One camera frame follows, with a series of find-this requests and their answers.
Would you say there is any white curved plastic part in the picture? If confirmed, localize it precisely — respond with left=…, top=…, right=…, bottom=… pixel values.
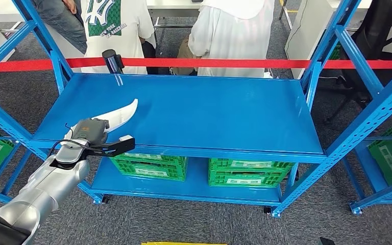
left=61, top=99, right=139, bottom=142

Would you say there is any person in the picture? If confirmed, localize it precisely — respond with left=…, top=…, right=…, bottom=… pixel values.
left=32, top=0, right=88, bottom=55
left=80, top=0, right=157, bottom=75
left=170, top=0, right=276, bottom=79

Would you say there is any black office chair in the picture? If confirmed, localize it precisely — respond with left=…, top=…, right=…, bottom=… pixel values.
left=317, top=0, right=392, bottom=123

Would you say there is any red barrier belt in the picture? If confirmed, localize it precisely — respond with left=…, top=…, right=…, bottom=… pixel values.
left=0, top=57, right=392, bottom=74

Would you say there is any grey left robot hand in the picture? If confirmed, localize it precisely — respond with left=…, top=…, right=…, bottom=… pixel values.
left=70, top=118, right=110, bottom=146

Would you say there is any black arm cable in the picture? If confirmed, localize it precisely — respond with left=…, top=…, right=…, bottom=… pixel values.
left=47, top=123, right=97, bottom=160

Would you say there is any black stanchion post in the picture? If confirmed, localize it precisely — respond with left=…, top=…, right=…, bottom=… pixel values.
left=102, top=49, right=125, bottom=75

